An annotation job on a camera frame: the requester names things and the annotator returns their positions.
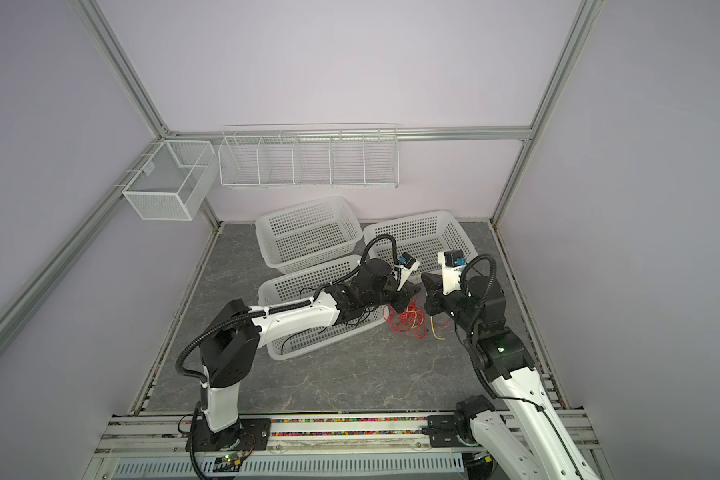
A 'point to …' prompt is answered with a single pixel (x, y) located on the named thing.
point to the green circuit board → (226, 463)
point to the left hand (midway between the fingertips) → (421, 292)
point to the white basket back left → (307, 232)
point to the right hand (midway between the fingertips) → (426, 277)
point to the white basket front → (302, 285)
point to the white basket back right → (424, 236)
